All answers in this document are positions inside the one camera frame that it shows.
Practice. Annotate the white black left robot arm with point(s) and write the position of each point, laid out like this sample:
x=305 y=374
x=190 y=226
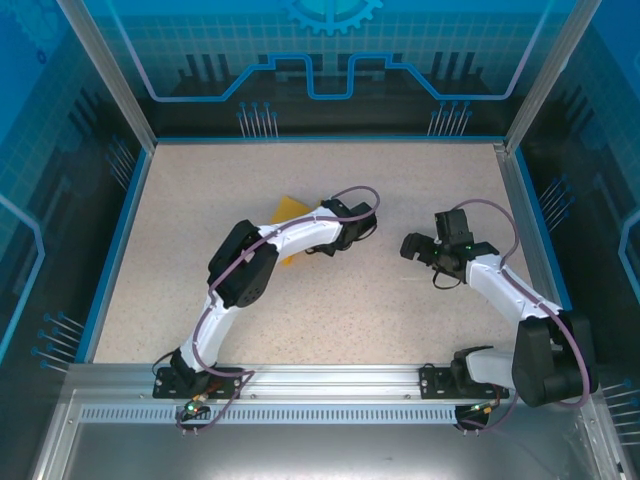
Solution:
x=245 y=270

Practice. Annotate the blue printed enclosure panel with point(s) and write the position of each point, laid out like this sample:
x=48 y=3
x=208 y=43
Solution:
x=40 y=200
x=600 y=200
x=320 y=50

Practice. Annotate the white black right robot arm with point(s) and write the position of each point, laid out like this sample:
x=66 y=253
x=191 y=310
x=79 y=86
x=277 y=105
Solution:
x=545 y=360

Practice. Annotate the aluminium frame post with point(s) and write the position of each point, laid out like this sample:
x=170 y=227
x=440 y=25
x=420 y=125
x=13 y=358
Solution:
x=550 y=75
x=107 y=75

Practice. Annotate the slotted aluminium frame rail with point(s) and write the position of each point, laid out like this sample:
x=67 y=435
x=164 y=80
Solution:
x=530 y=250

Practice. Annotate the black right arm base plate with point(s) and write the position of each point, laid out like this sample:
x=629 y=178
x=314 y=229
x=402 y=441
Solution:
x=431 y=382

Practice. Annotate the wide aluminium mounting rail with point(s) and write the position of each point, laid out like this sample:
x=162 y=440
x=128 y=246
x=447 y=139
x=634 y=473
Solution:
x=330 y=382

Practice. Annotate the blue edge strip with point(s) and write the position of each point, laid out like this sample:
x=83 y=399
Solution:
x=330 y=138
x=118 y=255
x=549 y=255

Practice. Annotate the yellow paper sheet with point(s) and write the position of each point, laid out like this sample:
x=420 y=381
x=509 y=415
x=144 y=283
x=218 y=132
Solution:
x=287 y=210

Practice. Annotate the perforated metal tray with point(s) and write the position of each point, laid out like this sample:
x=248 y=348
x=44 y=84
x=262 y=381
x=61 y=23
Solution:
x=320 y=450

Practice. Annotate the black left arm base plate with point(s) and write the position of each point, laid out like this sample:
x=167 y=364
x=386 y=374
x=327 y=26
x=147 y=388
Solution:
x=165 y=387

